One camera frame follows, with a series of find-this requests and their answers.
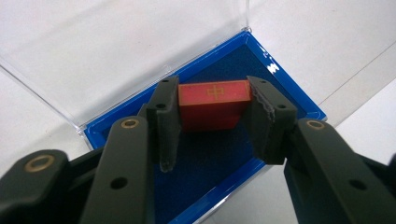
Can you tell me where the red rectangular block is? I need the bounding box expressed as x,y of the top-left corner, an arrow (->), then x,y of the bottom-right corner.
177,79 -> 253,133

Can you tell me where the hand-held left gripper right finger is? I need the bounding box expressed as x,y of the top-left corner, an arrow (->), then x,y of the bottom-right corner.
247,75 -> 299,166

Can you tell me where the blue box with clear lid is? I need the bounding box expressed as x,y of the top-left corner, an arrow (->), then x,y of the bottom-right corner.
0,0 -> 329,224

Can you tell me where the white paper sheet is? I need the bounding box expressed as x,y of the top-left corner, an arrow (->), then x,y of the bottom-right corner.
334,77 -> 396,166

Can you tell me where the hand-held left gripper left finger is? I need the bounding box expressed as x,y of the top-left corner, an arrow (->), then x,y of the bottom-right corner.
145,75 -> 183,174

